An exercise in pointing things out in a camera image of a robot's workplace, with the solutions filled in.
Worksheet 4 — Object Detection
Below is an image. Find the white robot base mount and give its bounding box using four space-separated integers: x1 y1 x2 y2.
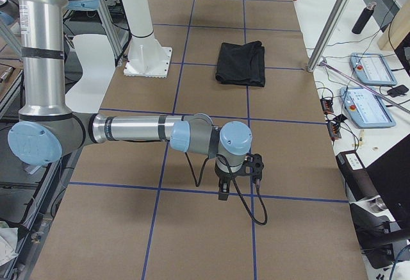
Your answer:
122 0 172 78

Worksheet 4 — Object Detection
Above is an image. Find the aluminium frame post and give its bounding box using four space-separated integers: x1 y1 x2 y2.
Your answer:
307 0 350 72

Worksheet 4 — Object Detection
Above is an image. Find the black monitor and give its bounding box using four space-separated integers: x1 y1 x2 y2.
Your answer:
366 136 410 228

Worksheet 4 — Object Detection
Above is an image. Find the right teach pendant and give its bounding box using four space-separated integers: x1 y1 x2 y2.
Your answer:
339 87 396 129

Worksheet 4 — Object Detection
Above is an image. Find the black water bottle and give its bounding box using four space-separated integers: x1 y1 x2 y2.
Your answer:
351 1 377 35

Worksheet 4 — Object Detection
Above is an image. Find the white plastic chair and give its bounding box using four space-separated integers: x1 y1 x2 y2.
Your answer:
65 34 116 113

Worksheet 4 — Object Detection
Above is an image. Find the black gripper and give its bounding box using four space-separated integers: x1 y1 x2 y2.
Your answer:
215 164 236 201

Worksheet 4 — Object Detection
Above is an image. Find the black printed t-shirt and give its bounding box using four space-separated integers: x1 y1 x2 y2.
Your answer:
215 41 265 87

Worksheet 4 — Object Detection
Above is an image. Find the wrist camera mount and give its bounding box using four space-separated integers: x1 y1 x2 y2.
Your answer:
241 153 264 188

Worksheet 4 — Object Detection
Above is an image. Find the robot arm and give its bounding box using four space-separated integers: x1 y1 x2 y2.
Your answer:
8 0 262 200

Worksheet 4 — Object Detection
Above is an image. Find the left teach pendant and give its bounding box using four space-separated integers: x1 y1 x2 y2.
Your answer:
350 53 397 86

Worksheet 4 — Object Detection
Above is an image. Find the brown table mat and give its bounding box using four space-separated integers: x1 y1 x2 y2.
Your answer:
31 0 367 279

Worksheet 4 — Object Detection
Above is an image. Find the teach pendant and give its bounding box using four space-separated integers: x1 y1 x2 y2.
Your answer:
339 87 396 129
350 53 397 86

